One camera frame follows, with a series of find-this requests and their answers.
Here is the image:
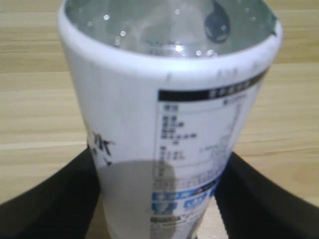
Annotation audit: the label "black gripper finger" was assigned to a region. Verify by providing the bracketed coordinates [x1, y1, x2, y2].
[213, 152, 319, 239]
[0, 146, 111, 239]

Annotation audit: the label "white bottle with nutrition label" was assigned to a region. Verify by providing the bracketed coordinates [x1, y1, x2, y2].
[57, 0, 284, 239]

